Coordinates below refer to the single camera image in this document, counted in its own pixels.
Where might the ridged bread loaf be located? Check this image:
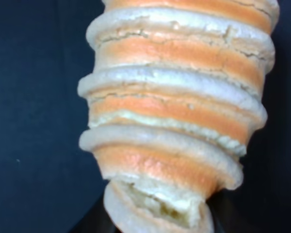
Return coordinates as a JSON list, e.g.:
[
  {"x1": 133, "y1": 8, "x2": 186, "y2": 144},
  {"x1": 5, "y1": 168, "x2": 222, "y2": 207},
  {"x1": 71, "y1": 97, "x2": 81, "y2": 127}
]
[{"x1": 78, "y1": 0, "x2": 280, "y2": 233}]

